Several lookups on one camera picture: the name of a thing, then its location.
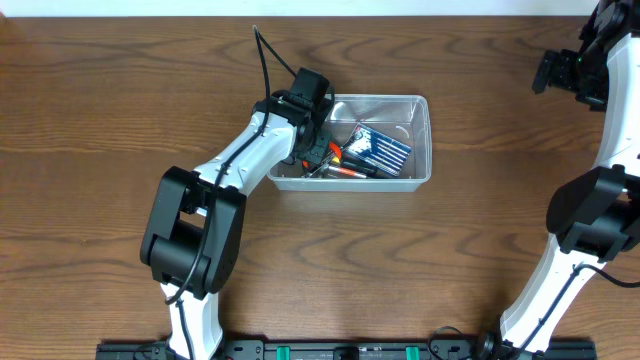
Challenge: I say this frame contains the silver offset ring wrench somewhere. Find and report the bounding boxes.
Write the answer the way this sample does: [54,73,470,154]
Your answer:
[302,155,334,178]

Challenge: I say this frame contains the blue precision screwdriver set case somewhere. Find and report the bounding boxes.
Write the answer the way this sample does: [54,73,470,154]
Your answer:
[342,125,412,177]

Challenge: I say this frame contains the claw hammer orange black handle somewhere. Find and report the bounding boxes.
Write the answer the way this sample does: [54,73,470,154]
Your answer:
[323,164,376,179]

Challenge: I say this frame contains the right black cable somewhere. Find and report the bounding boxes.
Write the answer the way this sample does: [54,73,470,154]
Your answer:
[514,262,640,359]

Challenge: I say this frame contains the clear plastic container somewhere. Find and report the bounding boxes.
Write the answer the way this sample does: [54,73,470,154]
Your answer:
[268,94,432,192]

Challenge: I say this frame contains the orange handled cutting pliers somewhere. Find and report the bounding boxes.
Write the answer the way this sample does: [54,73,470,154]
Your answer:
[302,141,342,170]

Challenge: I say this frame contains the black yellow handled screwdriver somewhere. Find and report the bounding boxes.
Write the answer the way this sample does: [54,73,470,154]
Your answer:
[331,157,378,176]

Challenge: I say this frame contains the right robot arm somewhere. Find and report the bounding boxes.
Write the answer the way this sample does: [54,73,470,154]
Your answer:
[472,0,639,359]

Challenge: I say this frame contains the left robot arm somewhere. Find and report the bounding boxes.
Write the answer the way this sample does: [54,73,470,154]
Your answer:
[140,68,335,359]

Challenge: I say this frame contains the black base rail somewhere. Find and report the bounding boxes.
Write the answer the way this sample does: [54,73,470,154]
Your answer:
[95,339,599,360]

